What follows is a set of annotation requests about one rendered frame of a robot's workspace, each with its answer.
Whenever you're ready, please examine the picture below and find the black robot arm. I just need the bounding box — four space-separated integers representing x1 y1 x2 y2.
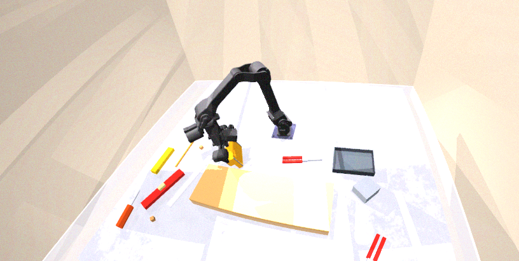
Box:
183 61 293 144

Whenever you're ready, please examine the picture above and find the cream floor panel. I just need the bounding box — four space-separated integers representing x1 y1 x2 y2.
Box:
189 164 335 236

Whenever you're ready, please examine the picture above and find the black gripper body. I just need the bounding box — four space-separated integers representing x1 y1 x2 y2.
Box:
208 125 229 163

